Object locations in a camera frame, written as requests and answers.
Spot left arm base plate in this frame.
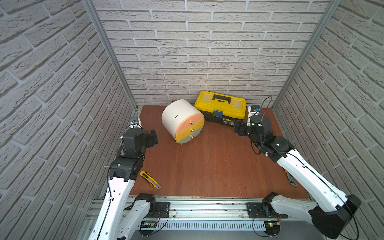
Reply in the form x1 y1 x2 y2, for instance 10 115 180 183
147 202 171 219

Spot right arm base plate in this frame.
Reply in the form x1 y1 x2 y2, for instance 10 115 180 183
246 202 288 220

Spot orange top drawer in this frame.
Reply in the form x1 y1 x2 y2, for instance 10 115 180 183
175 113 205 135

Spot grey bottom drawer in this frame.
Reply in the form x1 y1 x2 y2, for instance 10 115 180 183
179 132 200 145

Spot right circuit board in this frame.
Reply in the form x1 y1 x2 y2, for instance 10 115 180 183
264 221 281 238

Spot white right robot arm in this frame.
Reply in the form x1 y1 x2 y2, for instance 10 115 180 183
234 120 361 240

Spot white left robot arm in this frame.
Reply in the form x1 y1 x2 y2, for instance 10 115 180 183
89 126 158 240

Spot aluminium rail frame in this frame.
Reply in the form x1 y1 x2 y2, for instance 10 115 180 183
83 195 332 232

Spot circuit board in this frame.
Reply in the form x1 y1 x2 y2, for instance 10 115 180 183
139 221 159 237
264 221 281 238

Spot yellow black toolbox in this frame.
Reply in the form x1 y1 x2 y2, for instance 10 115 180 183
195 91 247 127

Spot yellow utility knife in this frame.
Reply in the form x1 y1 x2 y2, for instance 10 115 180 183
140 171 161 190

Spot orange handled pliers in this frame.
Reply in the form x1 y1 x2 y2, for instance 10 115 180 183
285 170 298 187

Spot yellow drawer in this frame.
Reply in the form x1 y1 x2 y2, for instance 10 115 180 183
175 124 204 143

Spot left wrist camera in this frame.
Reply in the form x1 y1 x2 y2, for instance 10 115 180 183
119 116 145 157

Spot round white drawer cabinet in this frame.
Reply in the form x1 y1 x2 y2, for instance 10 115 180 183
162 100 203 141

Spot left circuit board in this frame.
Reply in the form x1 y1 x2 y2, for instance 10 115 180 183
139 221 159 237

